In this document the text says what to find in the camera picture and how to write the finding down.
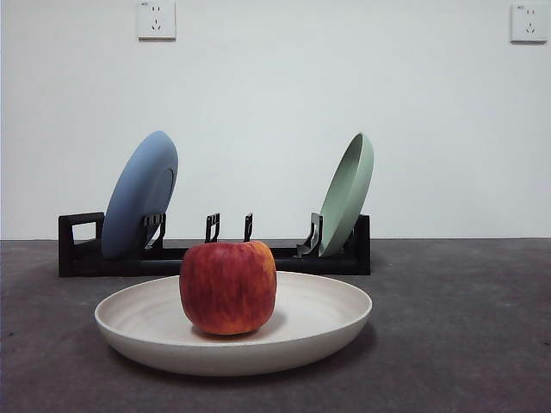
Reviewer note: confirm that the blue plate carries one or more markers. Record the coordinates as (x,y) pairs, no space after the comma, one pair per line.
(133,198)

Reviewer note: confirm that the red apple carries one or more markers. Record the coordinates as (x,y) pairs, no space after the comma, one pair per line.
(228,288)

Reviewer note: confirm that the white wall socket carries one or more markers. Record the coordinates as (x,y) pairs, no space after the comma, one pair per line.
(156,19)
(526,23)

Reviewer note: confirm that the pale cream yellow plate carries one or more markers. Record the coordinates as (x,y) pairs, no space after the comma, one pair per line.
(142,327)

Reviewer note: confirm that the black plate rack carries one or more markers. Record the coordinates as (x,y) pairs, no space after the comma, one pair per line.
(82,263)

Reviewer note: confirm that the green plate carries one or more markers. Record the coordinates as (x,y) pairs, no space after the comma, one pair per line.
(344,202)

